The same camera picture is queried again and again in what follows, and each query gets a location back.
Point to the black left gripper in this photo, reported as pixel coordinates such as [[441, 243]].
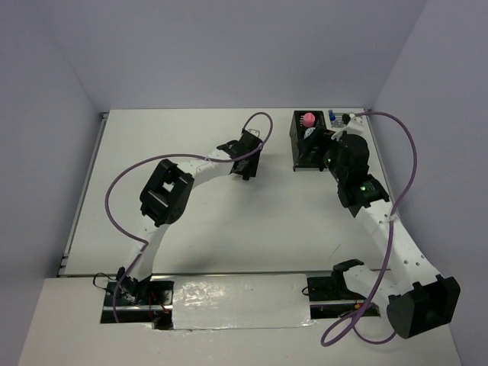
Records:
[[251, 170]]

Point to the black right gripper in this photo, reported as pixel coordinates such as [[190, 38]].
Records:
[[328, 137]]

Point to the blue round putty jar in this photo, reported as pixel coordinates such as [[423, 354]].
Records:
[[308, 132]]

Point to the pink cap clear tube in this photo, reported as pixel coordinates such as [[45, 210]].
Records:
[[308, 120]]

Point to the clear blue spray bottle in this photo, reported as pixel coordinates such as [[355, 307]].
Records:
[[335, 119]]

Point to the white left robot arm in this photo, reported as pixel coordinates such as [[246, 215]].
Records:
[[164, 199]]

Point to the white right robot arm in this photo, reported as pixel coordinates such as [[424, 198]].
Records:
[[412, 293]]

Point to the black mesh container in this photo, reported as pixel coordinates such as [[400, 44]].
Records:
[[309, 137]]

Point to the silver foil tape panel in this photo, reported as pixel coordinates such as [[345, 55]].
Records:
[[254, 301]]

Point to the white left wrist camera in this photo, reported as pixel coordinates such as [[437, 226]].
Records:
[[254, 132]]

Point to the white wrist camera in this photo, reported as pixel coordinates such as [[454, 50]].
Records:
[[254, 132], [352, 124]]

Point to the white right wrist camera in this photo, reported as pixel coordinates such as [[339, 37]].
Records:
[[352, 124]]

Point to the aluminium table edge rail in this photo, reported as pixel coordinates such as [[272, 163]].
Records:
[[65, 256]]

